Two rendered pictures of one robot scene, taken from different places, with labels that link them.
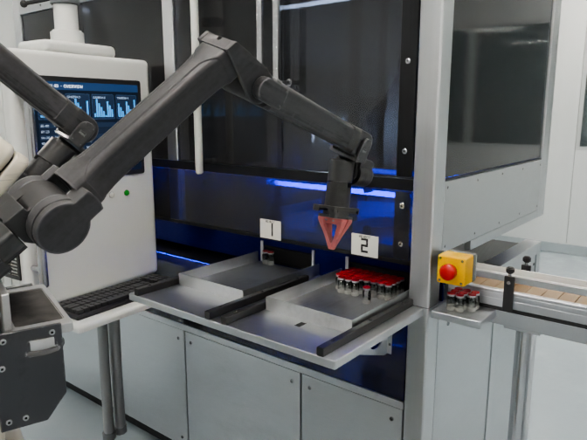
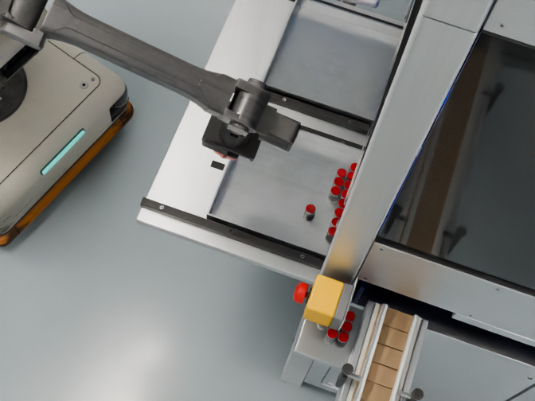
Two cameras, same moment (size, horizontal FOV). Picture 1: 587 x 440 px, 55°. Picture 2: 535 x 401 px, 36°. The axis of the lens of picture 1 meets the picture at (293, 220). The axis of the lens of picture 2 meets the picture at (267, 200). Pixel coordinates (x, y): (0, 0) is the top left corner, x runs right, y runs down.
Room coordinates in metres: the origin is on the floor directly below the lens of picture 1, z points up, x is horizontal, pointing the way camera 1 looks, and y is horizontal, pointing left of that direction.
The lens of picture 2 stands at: (0.99, -0.78, 2.50)
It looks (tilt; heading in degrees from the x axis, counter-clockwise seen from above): 66 degrees down; 62
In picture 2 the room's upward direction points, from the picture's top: 9 degrees clockwise
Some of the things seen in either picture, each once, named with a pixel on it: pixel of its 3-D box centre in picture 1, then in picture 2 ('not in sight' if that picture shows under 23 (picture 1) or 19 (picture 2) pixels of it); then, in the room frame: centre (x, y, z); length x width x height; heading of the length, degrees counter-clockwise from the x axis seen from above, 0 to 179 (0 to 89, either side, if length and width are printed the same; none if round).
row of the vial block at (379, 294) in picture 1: (362, 285); (342, 202); (1.49, -0.19, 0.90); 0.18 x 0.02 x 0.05; 51
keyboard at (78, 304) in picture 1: (120, 293); not in sight; (1.68, 0.54, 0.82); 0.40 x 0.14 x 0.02; 146
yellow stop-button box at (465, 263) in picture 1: (456, 267); (326, 301); (1.35, -0.41, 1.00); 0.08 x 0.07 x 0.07; 141
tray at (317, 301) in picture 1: (345, 296); (302, 191); (1.42, -0.14, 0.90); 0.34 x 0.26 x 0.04; 141
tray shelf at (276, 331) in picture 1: (279, 299); (295, 122); (1.47, 0.04, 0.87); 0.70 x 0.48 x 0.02; 51
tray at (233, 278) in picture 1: (251, 273); (349, 65); (1.63, 0.13, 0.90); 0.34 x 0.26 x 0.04; 141
